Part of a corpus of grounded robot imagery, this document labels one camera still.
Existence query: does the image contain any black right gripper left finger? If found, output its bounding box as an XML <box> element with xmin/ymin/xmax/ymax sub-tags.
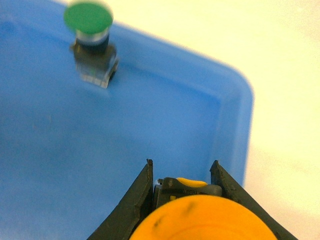
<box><xmin>88</xmin><ymin>159</ymin><xmax>154</xmax><ymax>240</ymax></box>

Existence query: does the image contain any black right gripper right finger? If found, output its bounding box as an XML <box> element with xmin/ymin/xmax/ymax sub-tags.
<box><xmin>210</xmin><ymin>160</ymin><xmax>296</xmax><ymax>240</ymax></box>

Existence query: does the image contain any yellow mushroom push button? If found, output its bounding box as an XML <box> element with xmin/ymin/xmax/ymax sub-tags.
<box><xmin>130</xmin><ymin>177</ymin><xmax>276</xmax><ymax>240</ymax></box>

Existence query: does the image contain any blue plastic tray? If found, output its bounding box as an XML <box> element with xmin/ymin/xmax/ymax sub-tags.
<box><xmin>0</xmin><ymin>0</ymin><xmax>253</xmax><ymax>240</ymax></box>

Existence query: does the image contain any green mushroom push button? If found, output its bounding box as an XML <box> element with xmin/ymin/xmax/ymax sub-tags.
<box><xmin>63</xmin><ymin>0</ymin><xmax>119</xmax><ymax>89</ymax></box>

